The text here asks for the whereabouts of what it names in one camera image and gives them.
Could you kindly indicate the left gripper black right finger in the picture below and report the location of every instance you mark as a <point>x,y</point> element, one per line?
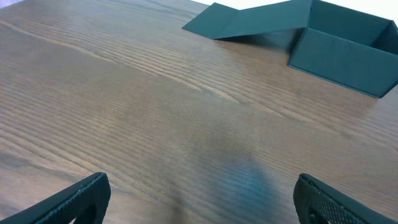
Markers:
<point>318,203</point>

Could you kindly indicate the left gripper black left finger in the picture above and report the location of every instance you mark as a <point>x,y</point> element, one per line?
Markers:
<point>84,202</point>

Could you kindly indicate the dark green box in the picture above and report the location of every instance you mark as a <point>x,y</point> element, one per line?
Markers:
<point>347,47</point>

